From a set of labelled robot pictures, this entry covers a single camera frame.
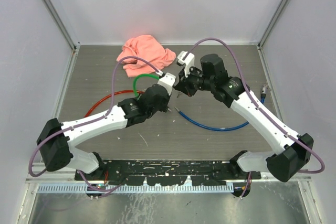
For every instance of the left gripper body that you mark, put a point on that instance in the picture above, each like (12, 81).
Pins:
(163, 105)

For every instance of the slotted cable duct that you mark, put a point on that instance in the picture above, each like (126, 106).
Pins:
(186, 188)

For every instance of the blue cable lock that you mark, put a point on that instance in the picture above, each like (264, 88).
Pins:
(263, 94)

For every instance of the red cable lock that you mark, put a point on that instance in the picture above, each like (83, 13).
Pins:
(104, 99)

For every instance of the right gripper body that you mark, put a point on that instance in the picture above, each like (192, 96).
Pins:
(192, 83)

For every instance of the pink cloth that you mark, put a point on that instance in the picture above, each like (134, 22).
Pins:
(144, 47)

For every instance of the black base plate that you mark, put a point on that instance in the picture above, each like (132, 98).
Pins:
(169, 173)

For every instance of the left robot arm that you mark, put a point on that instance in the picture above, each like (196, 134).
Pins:
(58, 141)

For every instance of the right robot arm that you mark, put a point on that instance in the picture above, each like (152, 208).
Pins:
(289, 150)

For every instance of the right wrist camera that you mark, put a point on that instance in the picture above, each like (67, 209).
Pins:
(186, 60)

